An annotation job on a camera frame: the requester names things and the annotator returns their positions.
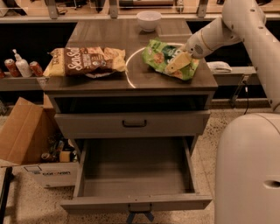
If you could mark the grey drawer cabinet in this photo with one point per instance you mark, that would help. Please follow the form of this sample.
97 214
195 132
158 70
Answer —
139 88

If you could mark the green rice chip bag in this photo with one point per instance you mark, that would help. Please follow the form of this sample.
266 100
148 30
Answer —
158 54

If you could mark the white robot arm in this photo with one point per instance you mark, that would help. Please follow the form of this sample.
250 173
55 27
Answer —
247 176

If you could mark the brown yellow chip bag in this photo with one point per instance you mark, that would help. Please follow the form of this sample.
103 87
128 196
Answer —
95 61

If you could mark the white folded cloth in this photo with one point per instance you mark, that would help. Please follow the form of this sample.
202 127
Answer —
219 67

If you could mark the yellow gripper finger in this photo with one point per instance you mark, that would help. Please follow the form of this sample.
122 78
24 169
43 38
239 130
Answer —
181 60

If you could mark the red can right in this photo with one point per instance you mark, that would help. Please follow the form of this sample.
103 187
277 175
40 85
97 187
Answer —
36 68

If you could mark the closed upper drawer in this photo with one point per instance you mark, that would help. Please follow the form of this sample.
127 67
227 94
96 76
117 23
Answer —
143 124

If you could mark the red can left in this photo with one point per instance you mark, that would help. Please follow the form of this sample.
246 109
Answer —
11 65

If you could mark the black stand left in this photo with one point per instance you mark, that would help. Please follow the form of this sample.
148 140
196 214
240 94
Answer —
8 177

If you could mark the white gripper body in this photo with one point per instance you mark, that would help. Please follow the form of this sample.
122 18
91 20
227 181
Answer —
194 46

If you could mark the white bowl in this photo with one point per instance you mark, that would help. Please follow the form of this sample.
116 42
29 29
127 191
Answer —
148 20

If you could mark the open lower drawer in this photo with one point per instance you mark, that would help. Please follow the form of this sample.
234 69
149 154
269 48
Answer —
135 175

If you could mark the cardboard box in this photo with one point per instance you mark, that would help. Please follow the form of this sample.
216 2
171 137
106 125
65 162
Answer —
26 139

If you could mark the white pump bottle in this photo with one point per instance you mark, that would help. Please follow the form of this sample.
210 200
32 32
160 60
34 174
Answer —
22 65

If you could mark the red can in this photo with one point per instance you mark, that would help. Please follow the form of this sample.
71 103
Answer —
11 65
36 68

